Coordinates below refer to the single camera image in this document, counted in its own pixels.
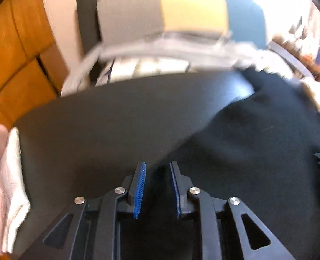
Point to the white folded towel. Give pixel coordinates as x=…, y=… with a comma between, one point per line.
x=13, y=195

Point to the grey yellow blue sofa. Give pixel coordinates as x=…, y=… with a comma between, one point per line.
x=192, y=8

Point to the grey bed rail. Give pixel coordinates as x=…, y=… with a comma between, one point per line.
x=290, y=57
x=75, y=75

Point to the black padded table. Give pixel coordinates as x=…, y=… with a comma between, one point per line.
x=94, y=127

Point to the wooden wardrobe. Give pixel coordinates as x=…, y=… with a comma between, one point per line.
x=19, y=46

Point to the grey garment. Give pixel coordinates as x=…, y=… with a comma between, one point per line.
x=176, y=47

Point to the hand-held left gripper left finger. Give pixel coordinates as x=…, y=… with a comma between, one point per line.
x=139, y=189

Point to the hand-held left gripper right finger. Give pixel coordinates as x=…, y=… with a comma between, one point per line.
x=174, y=192

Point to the white patterned bedding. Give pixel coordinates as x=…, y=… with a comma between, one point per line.
x=149, y=69

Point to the black rolled mat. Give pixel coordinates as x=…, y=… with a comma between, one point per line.
x=88, y=21

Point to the black knit sweater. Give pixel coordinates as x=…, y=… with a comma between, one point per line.
x=257, y=140

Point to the bright window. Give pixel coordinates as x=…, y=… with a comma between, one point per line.
x=279, y=5

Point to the beige knit cloth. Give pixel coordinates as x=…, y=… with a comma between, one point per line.
x=317, y=94

